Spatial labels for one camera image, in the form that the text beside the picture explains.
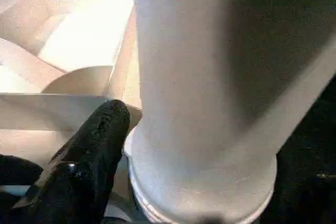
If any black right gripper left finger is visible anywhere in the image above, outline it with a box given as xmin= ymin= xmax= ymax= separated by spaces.
xmin=13 ymin=100 xmax=131 ymax=224

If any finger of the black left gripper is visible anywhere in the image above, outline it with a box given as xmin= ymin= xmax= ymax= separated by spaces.
xmin=0 ymin=155 xmax=43 ymax=188

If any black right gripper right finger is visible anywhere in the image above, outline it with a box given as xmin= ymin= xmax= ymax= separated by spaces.
xmin=260 ymin=130 xmax=336 ymax=224

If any white plastic table leg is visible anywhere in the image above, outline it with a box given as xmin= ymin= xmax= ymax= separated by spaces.
xmin=123 ymin=0 xmax=336 ymax=224

